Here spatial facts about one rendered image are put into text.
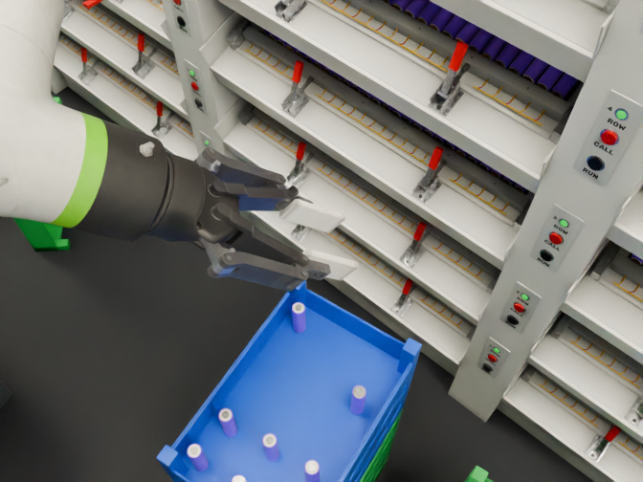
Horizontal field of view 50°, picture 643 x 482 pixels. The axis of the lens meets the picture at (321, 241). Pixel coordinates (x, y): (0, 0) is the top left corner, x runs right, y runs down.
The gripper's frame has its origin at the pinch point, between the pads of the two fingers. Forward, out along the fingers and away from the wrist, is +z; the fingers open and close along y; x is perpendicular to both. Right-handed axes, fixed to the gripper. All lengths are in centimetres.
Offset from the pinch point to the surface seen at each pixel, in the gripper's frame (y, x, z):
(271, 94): -45, -18, 16
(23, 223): -58, -86, 2
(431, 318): -16, -31, 60
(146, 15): -69, -31, 2
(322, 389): 5.3, -23.3, 18.8
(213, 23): -56, -17, 6
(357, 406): 9.7, -18.3, 19.3
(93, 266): -52, -88, 18
